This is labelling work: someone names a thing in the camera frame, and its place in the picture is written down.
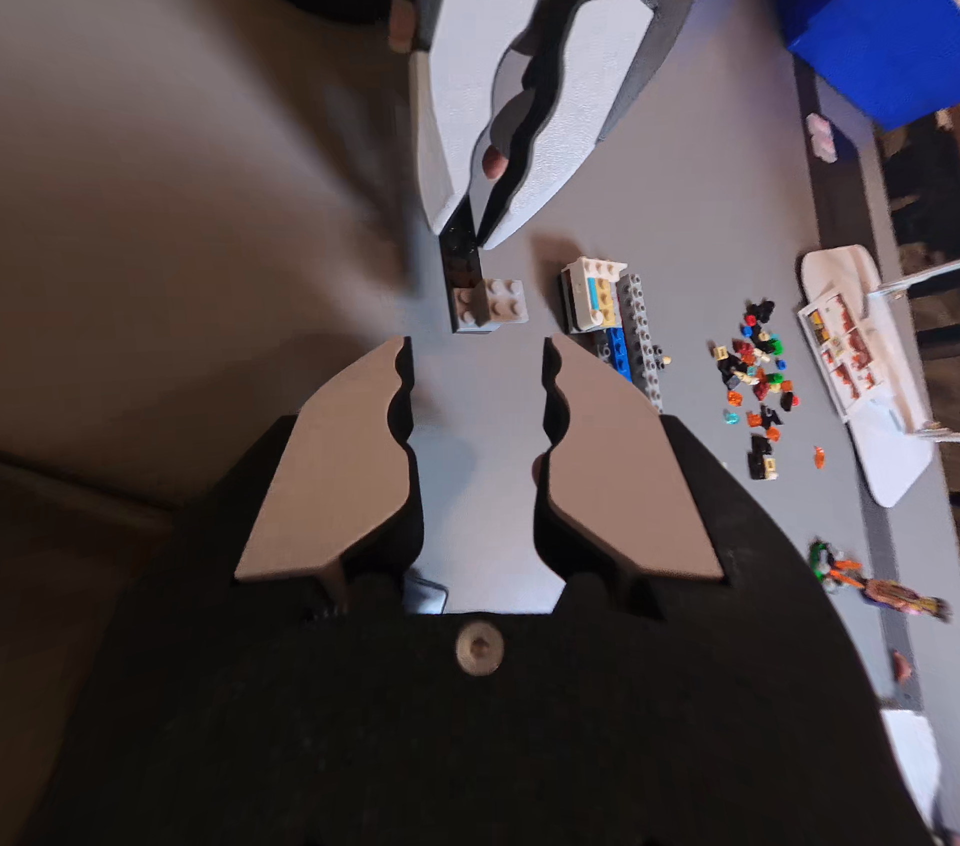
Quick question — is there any blue plastic bin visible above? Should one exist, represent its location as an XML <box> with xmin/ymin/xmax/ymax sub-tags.
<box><xmin>772</xmin><ymin>0</ymin><xmax>960</xmax><ymax>131</ymax></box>

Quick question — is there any small white pink lego piece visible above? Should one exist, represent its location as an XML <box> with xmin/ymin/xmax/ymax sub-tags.
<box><xmin>806</xmin><ymin>113</ymin><xmax>839</xmax><ymax>165</ymax></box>

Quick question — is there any sticker sheet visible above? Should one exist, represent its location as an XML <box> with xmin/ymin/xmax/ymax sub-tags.
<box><xmin>796</xmin><ymin>291</ymin><xmax>882</xmax><ymax>421</ymax></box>

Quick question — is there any white book stand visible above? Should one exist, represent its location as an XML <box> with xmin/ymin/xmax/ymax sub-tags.
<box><xmin>798</xmin><ymin>244</ymin><xmax>960</xmax><ymax>508</ymax></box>

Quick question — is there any grey lego vehicle chassis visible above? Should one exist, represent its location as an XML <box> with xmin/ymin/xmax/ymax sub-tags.
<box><xmin>558</xmin><ymin>255</ymin><xmax>671</xmax><ymax>412</ymax></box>

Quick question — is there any lego minifigure with guitar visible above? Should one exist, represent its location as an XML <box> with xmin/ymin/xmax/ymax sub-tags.
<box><xmin>858</xmin><ymin>577</ymin><xmax>952</xmax><ymax>622</ymax></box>

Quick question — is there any lego campfire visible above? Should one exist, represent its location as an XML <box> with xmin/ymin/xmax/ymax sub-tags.
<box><xmin>808</xmin><ymin>540</ymin><xmax>864</xmax><ymax>592</ymax></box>

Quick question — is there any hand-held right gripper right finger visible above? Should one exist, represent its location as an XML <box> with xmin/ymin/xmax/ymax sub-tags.
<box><xmin>532</xmin><ymin>334</ymin><xmax>726</xmax><ymax>583</ymax></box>

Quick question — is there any grey lego bracket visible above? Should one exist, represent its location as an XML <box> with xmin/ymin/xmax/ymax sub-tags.
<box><xmin>452</xmin><ymin>277</ymin><xmax>528</xmax><ymax>335</ymax></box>

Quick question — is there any pile of small lego pieces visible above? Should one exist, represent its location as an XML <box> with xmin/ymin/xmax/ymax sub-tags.
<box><xmin>708</xmin><ymin>297</ymin><xmax>802</xmax><ymax>481</ymax></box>

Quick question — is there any long black lego plate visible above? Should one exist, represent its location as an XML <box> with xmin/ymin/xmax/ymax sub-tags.
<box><xmin>437</xmin><ymin>197</ymin><xmax>504</xmax><ymax>335</ymax></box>

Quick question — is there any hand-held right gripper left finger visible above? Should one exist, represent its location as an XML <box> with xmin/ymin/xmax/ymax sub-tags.
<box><xmin>232</xmin><ymin>336</ymin><xmax>426</xmax><ymax>609</ymax></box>

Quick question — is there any white printed paper bag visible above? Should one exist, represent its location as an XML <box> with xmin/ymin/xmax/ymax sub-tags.
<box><xmin>879</xmin><ymin>707</ymin><xmax>946</xmax><ymax>832</ymax></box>

